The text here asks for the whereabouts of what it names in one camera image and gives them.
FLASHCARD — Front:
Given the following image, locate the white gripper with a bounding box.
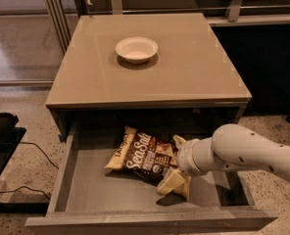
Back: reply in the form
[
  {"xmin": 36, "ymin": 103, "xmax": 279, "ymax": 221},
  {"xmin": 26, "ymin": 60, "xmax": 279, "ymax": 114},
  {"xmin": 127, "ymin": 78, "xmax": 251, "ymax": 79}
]
[{"xmin": 157, "ymin": 135, "xmax": 214, "ymax": 199}]

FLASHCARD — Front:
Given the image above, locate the black cable upper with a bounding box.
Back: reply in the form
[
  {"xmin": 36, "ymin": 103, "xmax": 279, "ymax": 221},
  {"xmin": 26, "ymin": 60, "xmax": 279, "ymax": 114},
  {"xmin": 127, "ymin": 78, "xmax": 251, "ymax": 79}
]
[{"xmin": 20, "ymin": 141, "xmax": 60, "ymax": 169}]

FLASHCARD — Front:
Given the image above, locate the metal railing frame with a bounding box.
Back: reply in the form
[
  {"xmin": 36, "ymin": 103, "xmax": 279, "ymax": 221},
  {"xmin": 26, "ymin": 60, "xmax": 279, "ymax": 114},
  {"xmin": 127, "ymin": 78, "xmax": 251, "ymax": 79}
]
[{"xmin": 45, "ymin": 0, "xmax": 290, "ymax": 50}]

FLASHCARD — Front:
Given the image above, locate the black cable lower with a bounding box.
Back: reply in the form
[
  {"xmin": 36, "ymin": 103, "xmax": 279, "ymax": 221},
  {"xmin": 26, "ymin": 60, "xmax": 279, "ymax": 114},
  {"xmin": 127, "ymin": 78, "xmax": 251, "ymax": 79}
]
[{"xmin": 0, "ymin": 185, "xmax": 52, "ymax": 202}]

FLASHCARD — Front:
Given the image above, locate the open grey top drawer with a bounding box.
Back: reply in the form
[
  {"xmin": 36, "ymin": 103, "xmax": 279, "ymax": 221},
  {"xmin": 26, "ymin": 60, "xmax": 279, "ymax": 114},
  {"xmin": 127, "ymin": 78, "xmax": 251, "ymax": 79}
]
[{"xmin": 25, "ymin": 122, "xmax": 277, "ymax": 235}]

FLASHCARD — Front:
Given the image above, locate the grey cabinet with glossy top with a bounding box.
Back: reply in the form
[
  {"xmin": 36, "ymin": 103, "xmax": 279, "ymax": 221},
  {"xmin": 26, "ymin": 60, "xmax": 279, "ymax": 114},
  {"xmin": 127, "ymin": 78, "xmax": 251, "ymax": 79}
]
[{"xmin": 46, "ymin": 13, "xmax": 252, "ymax": 135}]

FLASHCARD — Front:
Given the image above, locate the black cable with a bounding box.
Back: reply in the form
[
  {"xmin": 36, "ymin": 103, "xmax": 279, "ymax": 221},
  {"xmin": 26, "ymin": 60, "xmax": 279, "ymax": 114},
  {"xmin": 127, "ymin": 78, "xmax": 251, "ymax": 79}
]
[
  {"xmin": 20, "ymin": 141, "xmax": 60, "ymax": 169},
  {"xmin": 0, "ymin": 185, "xmax": 52, "ymax": 202}
]

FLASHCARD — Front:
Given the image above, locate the black equipment base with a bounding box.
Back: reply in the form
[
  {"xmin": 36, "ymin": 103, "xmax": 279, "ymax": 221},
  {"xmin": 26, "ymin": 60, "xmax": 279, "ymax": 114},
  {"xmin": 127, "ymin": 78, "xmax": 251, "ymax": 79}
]
[{"xmin": 0, "ymin": 113, "xmax": 48, "ymax": 213}]

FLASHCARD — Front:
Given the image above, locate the white paper bowl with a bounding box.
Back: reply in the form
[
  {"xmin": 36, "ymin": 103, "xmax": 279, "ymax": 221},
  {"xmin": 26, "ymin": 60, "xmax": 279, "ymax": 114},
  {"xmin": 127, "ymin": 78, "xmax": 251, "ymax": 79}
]
[{"xmin": 115, "ymin": 37, "xmax": 159, "ymax": 65}]

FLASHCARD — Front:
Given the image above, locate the brown sea salt chip bag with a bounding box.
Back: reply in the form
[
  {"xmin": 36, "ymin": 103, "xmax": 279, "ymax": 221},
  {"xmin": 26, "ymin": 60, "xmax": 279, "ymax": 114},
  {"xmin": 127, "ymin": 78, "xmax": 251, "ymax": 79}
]
[{"xmin": 105, "ymin": 126, "xmax": 177, "ymax": 181}]

